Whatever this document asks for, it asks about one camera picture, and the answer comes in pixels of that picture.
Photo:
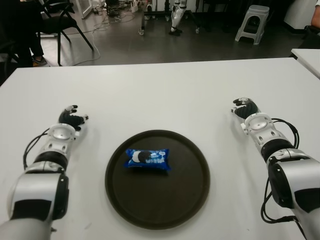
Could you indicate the person in black trousers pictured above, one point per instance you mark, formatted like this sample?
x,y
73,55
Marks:
x,y
20,37

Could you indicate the white bag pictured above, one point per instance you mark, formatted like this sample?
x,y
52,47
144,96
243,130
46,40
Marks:
x,y
135,6

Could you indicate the black metal chair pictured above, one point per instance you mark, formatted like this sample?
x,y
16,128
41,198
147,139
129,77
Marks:
x,y
65,23

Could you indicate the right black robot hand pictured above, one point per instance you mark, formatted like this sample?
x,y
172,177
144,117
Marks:
x,y
246,108

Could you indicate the white framed panel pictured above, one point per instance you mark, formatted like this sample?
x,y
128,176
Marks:
x,y
87,8

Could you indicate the blue Oreo packet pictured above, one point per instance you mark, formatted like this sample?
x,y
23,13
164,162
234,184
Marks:
x,y
147,160

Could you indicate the round dark brown tray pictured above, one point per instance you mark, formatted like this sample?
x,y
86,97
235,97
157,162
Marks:
x,y
160,197

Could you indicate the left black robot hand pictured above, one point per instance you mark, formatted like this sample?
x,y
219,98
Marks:
x,y
70,118

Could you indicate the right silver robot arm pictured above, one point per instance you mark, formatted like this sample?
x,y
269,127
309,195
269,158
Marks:
x,y
287,175

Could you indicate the seated person in white shirt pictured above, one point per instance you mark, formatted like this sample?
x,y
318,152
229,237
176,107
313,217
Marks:
x,y
316,20

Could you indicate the white humanoid robot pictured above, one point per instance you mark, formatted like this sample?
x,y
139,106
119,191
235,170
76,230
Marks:
x,y
176,17

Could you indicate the grey plastic stool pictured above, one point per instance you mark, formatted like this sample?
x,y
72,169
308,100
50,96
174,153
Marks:
x,y
252,17

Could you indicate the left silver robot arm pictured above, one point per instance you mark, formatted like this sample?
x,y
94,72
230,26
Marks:
x,y
37,190

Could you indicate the white side table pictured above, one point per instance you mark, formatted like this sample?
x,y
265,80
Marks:
x,y
308,58

